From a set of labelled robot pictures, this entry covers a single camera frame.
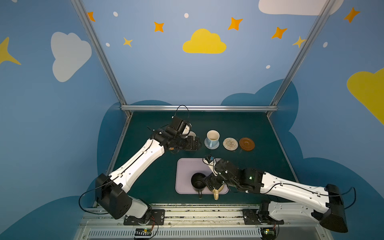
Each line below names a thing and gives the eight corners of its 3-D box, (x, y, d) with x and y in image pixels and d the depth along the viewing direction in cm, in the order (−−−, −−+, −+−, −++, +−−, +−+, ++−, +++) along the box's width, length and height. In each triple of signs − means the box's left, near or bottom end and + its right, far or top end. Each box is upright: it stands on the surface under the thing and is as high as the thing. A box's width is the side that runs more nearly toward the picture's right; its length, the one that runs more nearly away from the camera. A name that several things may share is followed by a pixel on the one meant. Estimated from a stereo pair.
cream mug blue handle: (206, 152, 101) (207, 143, 93) (205, 138, 108) (206, 129, 100) (218, 152, 101) (220, 143, 93) (216, 138, 108) (219, 129, 100)
